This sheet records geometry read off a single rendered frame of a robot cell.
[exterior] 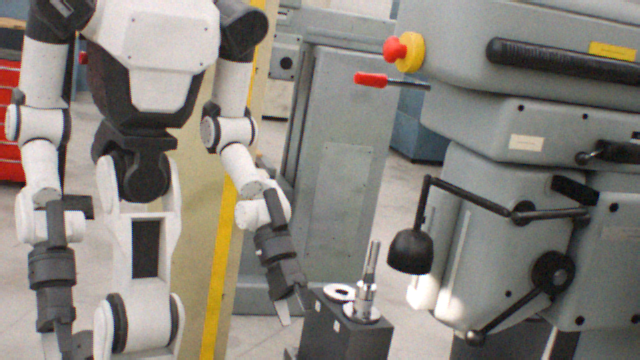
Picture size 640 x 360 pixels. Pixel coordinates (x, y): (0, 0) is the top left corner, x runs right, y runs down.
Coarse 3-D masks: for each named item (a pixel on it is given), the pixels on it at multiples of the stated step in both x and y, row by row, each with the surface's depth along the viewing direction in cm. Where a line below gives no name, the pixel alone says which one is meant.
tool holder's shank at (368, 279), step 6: (372, 240) 154; (378, 240) 155; (372, 246) 154; (378, 246) 154; (372, 252) 154; (378, 252) 154; (372, 258) 154; (366, 264) 155; (372, 264) 155; (366, 270) 155; (372, 270) 155; (366, 276) 155; (372, 276) 155; (366, 282) 155; (372, 282) 156
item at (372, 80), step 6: (354, 78) 111; (360, 78) 110; (366, 78) 110; (372, 78) 110; (378, 78) 111; (384, 78) 111; (360, 84) 111; (366, 84) 111; (372, 84) 111; (378, 84) 111; (384, 84) 111; (390, 84) 112; (396, 84) 113; (402, 84) 113; (408, 84) 114; (414, 84) 114; (420, 84) 115; (426, 84) 115; (426, 90) 115
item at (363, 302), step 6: (360, 294) 156; (366, 294) 155; (372, 294) 156; (354, 300) 158; (360, 300) 156; (366, 300) 156; (372, 300) 156; (354, 306) 157; (360, 306) 156; (366, 306) 156; (372, 306) 157; (354, 312) 157; (360, 312) 156; (366, 312) 157
